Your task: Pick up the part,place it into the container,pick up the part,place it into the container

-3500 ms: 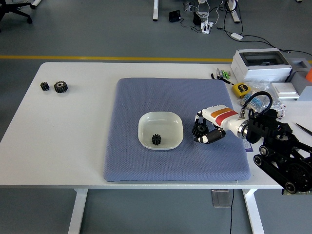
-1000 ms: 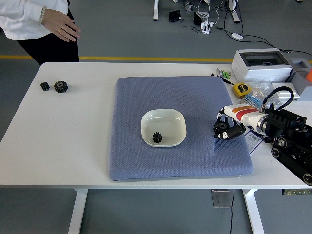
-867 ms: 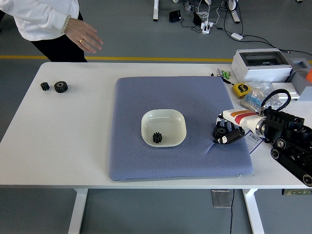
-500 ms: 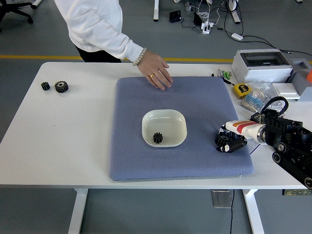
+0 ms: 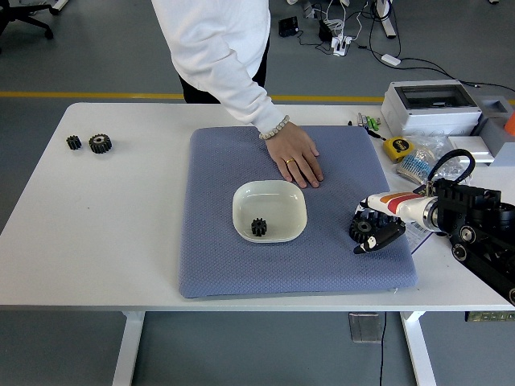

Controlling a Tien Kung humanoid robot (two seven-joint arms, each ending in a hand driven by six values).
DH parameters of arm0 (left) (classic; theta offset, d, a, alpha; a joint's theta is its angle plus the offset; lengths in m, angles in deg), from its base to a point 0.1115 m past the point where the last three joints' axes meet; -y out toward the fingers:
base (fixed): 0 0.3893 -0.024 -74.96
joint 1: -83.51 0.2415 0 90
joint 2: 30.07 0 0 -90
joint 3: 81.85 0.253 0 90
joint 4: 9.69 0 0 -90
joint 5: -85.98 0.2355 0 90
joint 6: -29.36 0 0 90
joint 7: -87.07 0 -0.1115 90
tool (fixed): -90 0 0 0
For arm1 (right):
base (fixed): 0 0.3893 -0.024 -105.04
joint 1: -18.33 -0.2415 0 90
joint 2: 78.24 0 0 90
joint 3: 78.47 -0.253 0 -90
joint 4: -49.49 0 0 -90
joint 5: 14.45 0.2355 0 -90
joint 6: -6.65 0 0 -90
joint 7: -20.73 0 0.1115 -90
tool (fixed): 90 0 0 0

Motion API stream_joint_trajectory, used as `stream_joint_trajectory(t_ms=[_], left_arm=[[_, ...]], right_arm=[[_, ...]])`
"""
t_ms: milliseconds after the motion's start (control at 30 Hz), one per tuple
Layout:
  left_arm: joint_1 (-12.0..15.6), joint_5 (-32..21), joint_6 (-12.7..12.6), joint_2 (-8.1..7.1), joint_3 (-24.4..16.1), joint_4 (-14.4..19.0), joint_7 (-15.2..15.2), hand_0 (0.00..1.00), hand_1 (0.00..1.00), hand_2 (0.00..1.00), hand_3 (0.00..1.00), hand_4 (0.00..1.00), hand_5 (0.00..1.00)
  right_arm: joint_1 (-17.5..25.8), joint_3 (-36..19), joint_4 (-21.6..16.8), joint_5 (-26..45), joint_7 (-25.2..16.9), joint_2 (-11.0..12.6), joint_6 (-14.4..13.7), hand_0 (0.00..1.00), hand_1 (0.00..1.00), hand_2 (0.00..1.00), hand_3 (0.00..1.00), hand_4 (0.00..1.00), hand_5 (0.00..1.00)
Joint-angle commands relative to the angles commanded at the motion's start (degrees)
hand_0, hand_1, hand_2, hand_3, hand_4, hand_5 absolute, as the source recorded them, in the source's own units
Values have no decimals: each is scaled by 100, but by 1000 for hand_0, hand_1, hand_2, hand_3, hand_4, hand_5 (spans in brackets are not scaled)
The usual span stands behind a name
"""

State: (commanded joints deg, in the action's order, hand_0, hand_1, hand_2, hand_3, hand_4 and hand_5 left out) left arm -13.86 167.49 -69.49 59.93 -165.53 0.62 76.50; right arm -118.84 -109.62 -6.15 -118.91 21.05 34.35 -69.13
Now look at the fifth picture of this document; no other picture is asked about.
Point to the black charger block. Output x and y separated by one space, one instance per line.
325 30

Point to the grey hollow block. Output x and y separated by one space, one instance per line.
497 136

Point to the white flat box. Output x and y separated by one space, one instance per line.
470 146

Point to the white table leg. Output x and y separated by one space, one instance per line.
418 350
128 350

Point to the grey floor plate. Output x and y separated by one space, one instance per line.
365 327

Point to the orange block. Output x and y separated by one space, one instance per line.
511 126

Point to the large black gear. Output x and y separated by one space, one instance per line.
362 227
100 144

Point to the blue-grey textured mat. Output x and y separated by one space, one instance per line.
249 273

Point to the white small adapter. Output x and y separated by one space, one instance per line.
391 60

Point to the person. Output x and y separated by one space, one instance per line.
209 24

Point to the black box on floor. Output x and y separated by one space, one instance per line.
289 26

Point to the white power strip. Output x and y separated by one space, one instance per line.
342 45

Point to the green circuit board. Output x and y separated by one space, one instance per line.
491 317

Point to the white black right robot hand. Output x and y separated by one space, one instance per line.
406 205

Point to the white electrical enclosure box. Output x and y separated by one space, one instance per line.
430 114

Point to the black office chair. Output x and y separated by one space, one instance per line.
24 20

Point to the yellow tape measure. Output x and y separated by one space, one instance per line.
396 148

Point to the clear plastic parts bag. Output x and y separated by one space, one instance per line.
418 165

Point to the green and silver small tools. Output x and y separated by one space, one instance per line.
367 121

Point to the white printed label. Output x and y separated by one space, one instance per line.
416 237

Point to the white square bowl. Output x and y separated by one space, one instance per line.
269 201

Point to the person's right hand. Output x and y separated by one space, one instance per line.
293 149

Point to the white background desk leg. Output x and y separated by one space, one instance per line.
60 5
387 20

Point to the small black gear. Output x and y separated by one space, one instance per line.
74 142
259 227

